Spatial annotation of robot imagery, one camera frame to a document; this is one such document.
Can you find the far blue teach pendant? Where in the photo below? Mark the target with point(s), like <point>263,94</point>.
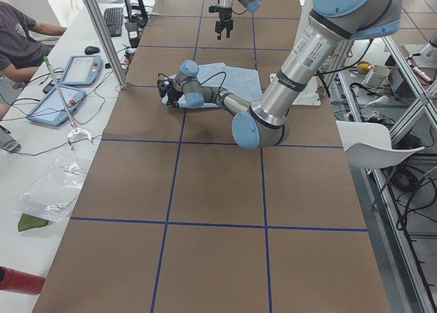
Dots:
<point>81,70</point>

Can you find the green cloth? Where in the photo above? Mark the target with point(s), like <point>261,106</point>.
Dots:
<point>28,222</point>

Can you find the reacher grabber stick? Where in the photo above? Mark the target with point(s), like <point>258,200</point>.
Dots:
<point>76,131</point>

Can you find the white mug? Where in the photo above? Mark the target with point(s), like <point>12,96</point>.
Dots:
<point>376,76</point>

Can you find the blue teach pendant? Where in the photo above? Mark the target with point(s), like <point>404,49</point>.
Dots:
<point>81,70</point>
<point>50,110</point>

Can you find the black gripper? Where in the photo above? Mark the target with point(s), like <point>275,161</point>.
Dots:
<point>174,96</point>
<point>224,14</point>

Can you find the aluminium frame post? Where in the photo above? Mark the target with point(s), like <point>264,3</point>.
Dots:
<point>106,41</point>

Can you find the seated person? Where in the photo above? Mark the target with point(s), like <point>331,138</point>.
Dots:
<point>21,55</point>

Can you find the white plastic chair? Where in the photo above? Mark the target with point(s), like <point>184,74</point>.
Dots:
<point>368,145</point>

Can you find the near blue teach pendant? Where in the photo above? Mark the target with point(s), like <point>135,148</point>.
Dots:
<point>50,110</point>

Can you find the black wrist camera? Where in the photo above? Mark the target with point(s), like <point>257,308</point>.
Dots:
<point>164,87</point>
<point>214,9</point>

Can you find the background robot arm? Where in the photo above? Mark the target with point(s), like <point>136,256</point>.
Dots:
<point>429,49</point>

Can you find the black computer mouse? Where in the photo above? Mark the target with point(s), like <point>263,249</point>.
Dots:
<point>91,50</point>

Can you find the black keyboard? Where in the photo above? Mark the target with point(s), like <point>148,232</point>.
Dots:
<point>114,20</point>

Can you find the clear plastic bag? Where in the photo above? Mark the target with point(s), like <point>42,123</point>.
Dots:
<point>52,195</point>

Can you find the red bottle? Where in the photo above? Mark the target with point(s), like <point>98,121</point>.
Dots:
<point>21,282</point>

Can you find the light blue button shirt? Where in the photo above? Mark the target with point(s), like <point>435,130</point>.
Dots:
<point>242,82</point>

